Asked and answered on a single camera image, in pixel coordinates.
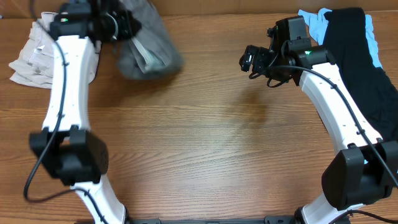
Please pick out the grey shorts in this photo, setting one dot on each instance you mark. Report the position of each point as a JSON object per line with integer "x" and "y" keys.
{"x": 150, "y": 54}

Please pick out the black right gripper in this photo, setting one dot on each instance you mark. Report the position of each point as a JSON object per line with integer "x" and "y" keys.
{"x": 259, "y": 55}

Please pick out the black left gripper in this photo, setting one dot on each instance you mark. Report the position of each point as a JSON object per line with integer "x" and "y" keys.
{"x": 129, "y": 24}

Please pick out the folded beige shorts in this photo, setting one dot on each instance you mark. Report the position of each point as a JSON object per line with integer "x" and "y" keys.
{"x": 34, "y": 67}

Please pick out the black garment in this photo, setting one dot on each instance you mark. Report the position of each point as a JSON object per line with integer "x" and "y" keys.
{"x": 357, "y": 68}

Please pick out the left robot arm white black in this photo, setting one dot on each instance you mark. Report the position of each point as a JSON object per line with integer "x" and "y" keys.
{"x": 65, "y": 146}

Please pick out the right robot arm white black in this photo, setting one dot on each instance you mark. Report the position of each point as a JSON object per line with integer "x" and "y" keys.
{"x": 364, "y": 169}

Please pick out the light blue garment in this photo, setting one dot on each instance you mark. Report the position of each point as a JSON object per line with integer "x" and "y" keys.
{"x": 317, "y": 28}

